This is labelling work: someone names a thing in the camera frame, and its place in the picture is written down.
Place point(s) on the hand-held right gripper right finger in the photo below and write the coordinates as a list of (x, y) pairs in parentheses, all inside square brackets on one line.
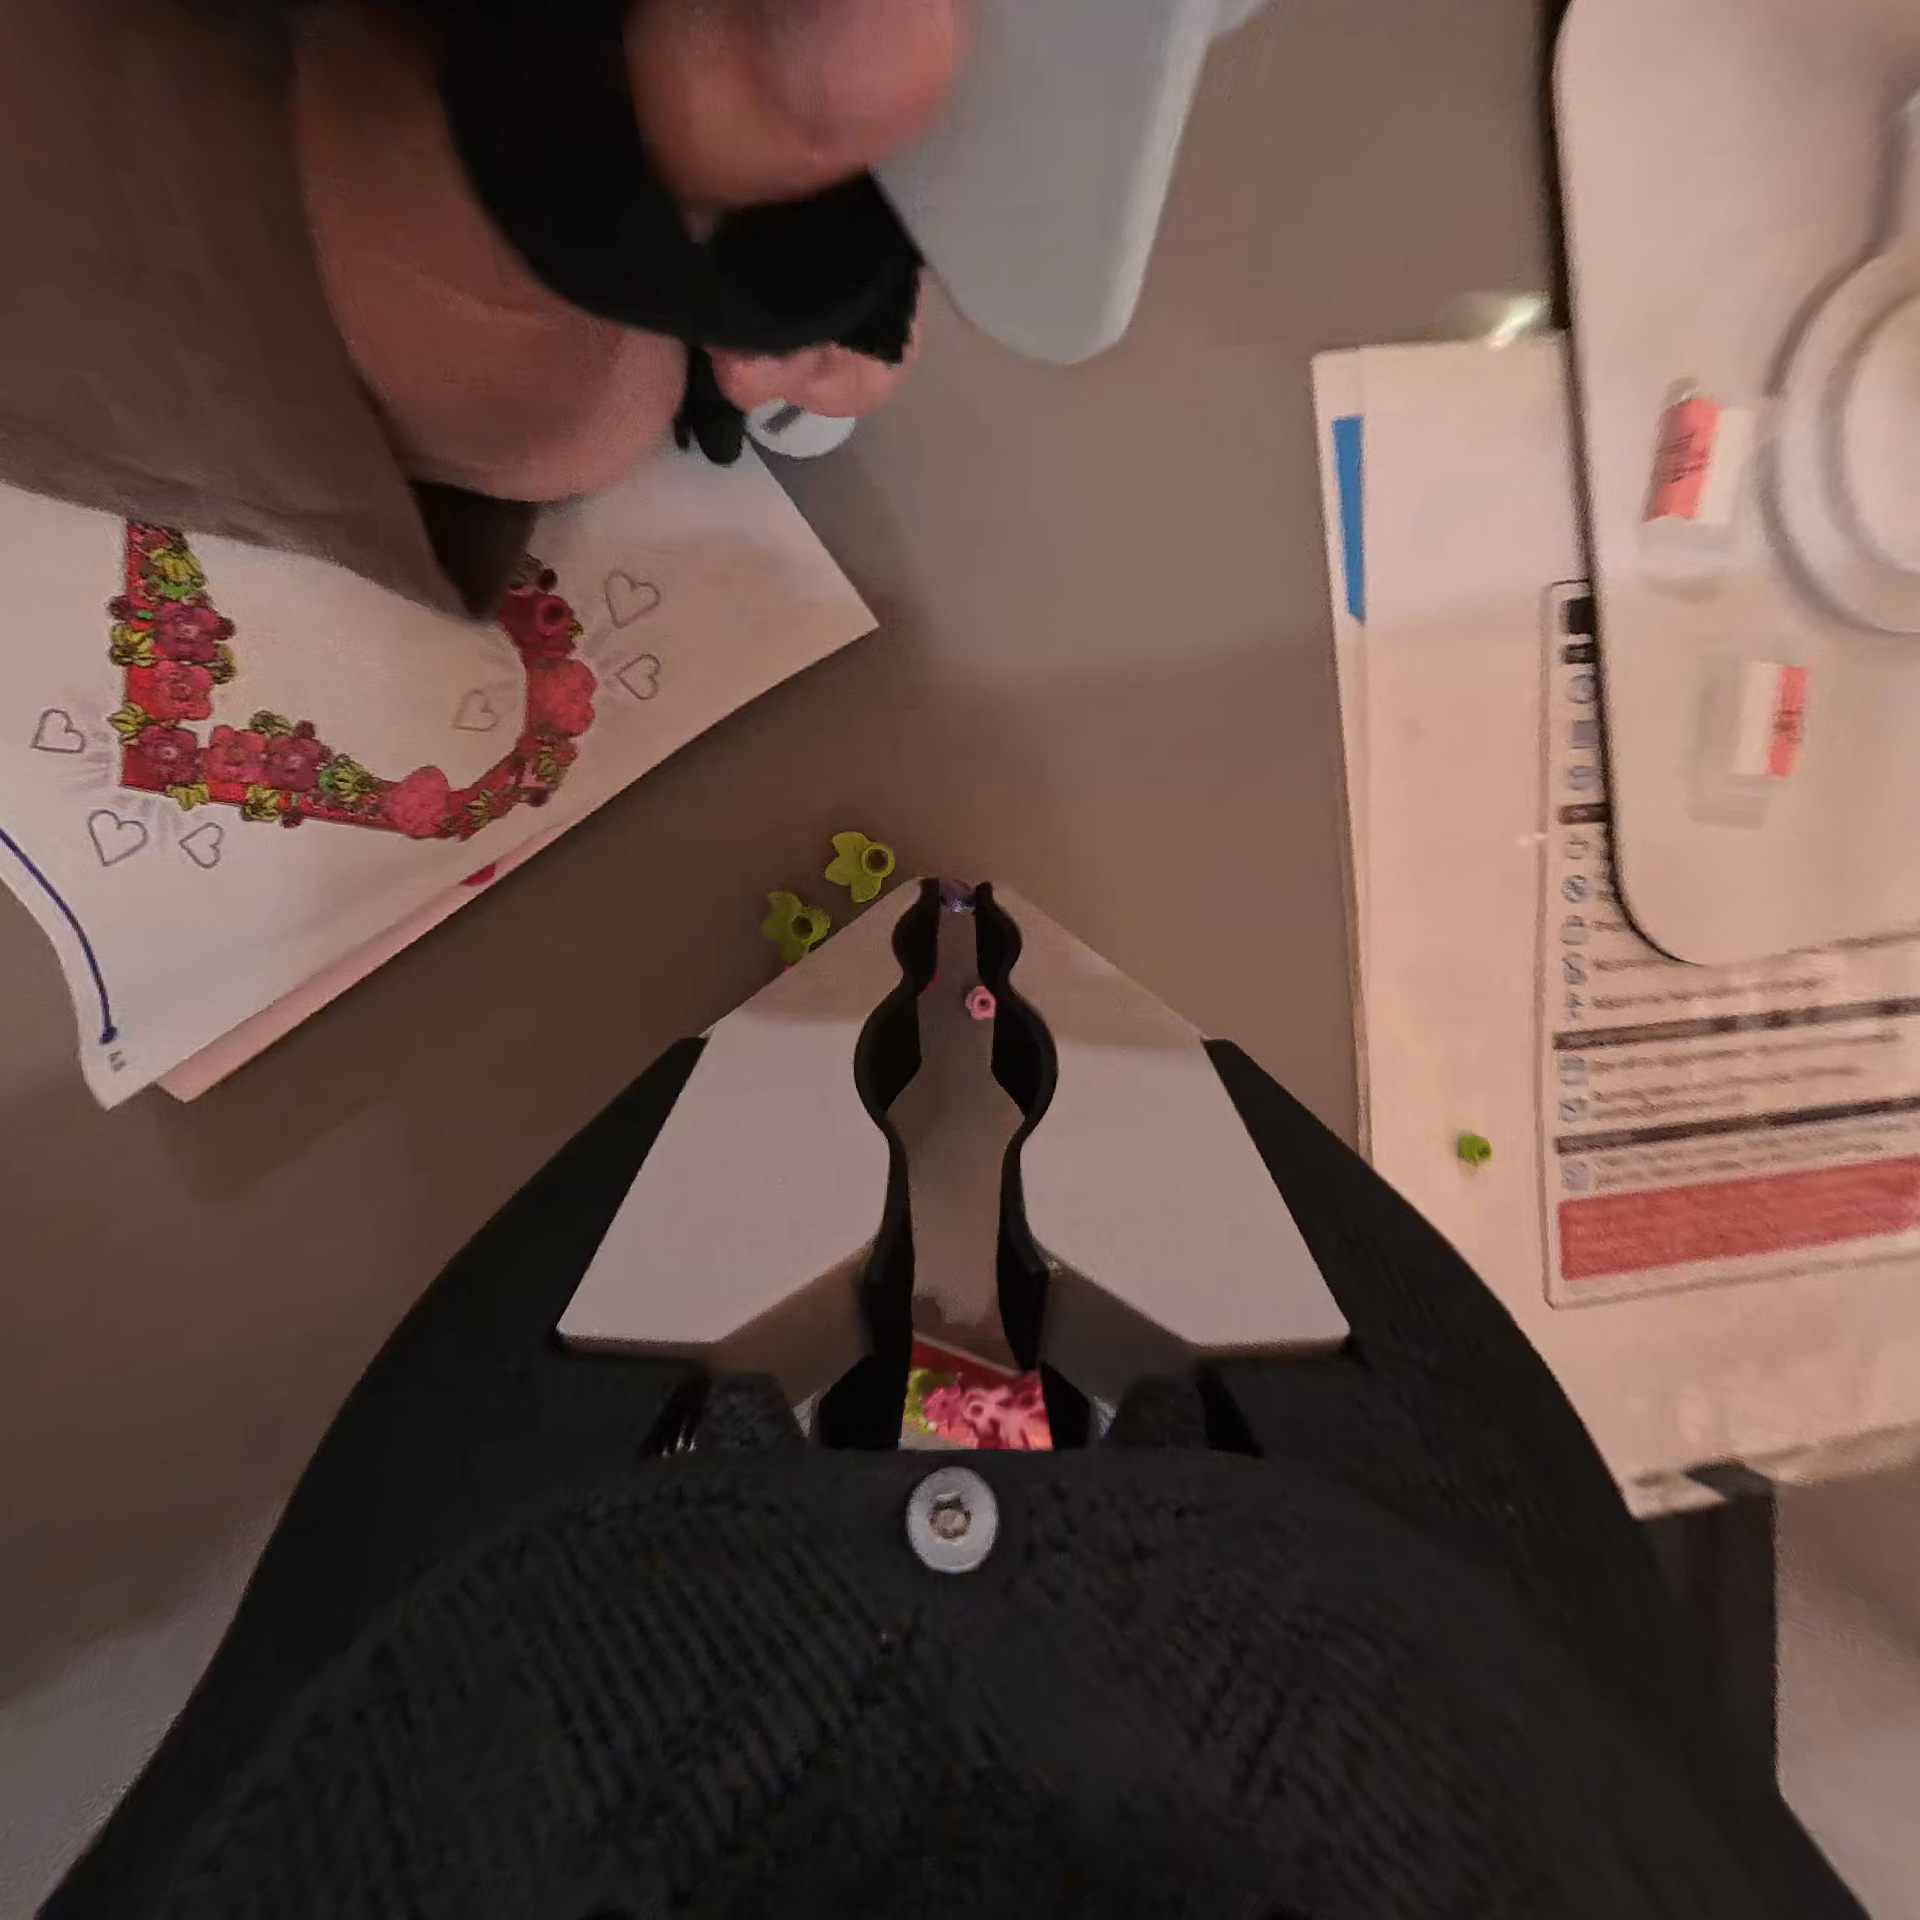
[(1172, 1201)]

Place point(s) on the curved lego flower heart section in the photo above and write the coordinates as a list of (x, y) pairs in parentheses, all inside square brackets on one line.
[(974, 1410)]

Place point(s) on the lego instruction booklet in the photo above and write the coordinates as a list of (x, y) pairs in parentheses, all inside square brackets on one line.
[(721, 705)]

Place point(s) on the person's left hand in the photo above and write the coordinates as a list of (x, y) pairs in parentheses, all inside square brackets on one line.
[(452, 376)]

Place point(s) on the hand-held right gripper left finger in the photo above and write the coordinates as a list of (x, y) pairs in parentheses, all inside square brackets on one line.
[(751, 1201)]

